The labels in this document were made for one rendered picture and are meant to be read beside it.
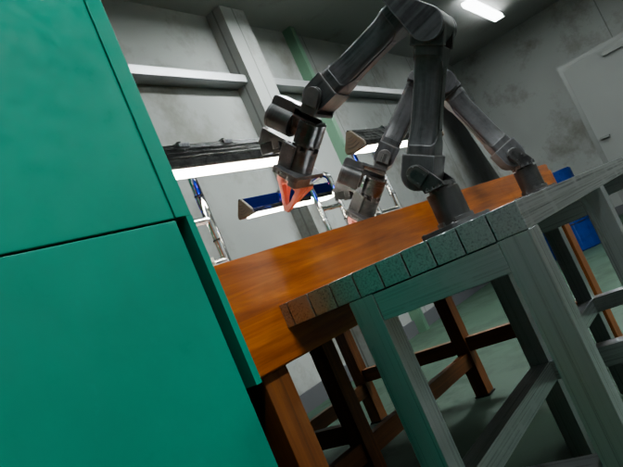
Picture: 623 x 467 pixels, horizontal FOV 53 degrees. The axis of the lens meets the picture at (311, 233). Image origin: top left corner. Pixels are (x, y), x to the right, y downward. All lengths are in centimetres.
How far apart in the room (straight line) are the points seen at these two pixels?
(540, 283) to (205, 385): 45
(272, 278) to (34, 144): 43
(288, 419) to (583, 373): 43
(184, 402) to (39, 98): 43
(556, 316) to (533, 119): 872
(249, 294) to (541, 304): 43
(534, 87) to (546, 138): 74
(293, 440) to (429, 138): 57
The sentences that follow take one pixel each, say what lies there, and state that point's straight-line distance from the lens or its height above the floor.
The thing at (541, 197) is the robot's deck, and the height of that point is 66.
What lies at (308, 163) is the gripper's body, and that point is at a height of 91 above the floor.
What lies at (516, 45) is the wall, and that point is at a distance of 965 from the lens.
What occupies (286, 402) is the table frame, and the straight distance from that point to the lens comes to 100.
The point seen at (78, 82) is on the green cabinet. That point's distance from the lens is 93.
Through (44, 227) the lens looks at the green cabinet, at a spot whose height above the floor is 86.
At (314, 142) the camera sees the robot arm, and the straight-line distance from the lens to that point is 127.
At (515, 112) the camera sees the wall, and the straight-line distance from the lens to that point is 959.
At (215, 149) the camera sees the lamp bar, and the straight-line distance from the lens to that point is 155.
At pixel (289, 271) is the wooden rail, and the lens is 108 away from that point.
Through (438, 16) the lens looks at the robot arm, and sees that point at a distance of 116.
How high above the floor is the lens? 66
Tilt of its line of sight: 5 degrees up
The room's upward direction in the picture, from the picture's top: 24 degrees counter-clockwise
